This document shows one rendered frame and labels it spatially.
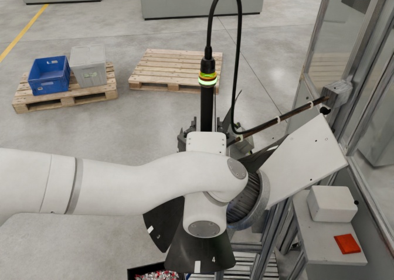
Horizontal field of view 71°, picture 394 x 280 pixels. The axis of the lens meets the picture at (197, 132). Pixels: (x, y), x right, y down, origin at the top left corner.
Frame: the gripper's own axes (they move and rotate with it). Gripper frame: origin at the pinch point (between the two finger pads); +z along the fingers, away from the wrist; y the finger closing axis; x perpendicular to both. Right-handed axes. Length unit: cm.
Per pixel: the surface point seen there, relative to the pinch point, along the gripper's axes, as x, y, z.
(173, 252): -36.2, -9.3, -19.4
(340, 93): -8, 50, 31
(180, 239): -34.7, -7.4, -15.8
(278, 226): -66, 34, 9
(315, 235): -65, 49, 4
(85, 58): -105, -151, 251
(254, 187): -34.9, 18.6, 6.1
